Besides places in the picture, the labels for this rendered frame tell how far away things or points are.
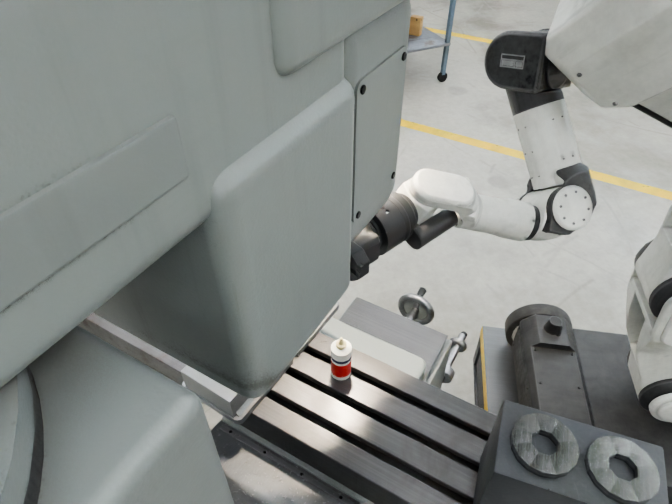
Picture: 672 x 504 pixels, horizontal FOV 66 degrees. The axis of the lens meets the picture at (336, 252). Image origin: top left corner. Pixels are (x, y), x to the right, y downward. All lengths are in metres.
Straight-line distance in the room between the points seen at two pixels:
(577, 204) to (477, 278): 1.65
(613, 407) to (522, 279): 1.19
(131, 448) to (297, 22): 0.27
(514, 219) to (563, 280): 1.78
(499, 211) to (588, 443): 0.38
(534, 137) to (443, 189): 0.21
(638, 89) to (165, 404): 0.78
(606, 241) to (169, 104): 2.85
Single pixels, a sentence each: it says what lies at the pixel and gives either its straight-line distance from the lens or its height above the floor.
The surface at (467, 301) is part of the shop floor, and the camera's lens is 2.47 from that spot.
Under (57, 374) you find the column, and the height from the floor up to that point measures 1.52.
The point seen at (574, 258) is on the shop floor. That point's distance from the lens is 2.86.
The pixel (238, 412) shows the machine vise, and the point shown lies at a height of 0.92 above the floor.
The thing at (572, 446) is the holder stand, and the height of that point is 1.10.
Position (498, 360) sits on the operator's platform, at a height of 0.40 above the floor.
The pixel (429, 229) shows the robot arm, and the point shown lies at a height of 1.23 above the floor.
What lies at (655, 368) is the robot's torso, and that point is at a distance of 1.43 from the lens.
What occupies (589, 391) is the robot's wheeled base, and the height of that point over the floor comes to 0.57.
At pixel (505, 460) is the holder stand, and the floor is 1.09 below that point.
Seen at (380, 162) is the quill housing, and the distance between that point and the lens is 0.60.
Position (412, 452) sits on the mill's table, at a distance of 0.99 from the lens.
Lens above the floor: 1.78
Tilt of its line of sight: 42 degrees down
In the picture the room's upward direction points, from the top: straight up
